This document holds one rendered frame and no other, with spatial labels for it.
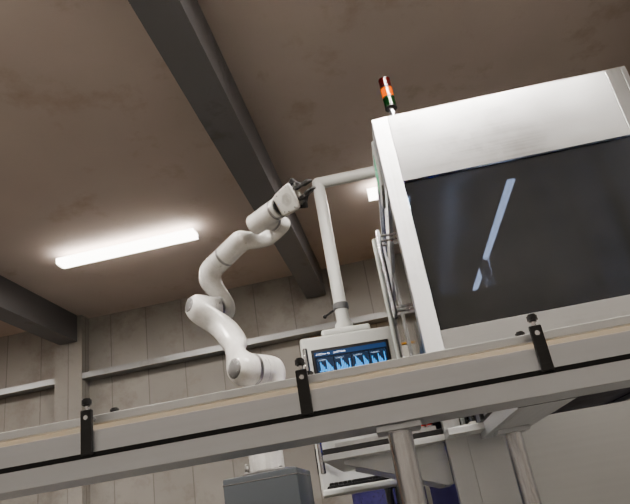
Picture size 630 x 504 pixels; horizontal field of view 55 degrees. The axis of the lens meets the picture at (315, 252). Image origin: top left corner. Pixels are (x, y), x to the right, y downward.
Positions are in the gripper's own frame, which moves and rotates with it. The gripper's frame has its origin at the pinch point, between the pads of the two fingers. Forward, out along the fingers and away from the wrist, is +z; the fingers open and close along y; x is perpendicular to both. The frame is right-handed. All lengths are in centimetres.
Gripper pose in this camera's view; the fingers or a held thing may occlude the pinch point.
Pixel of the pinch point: (308, 186)
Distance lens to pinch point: 224.3
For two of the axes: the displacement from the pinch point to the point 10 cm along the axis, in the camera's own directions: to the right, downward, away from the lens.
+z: 7.0, -4.3, -5.8
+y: -4.5, -8.8, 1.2
